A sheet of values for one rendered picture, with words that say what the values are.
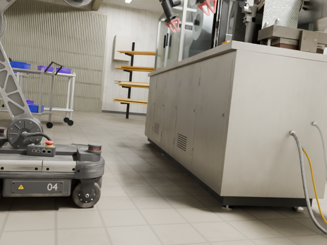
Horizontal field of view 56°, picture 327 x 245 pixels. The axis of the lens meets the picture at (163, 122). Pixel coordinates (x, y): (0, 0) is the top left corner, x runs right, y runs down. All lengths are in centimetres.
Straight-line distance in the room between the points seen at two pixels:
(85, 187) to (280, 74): 115
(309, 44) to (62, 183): 148
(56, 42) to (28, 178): 900
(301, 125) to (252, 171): 37
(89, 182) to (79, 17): 920
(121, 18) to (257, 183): 949
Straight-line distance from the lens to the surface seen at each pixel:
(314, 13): 222
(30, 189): 155
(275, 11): 210
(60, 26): 1047
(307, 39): 192
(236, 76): 164
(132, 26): 1085
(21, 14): 1055
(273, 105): 174
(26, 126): 168
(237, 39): 238
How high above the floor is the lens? 56
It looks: 4 degrees down
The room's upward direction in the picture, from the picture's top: 6 degrees clockwise
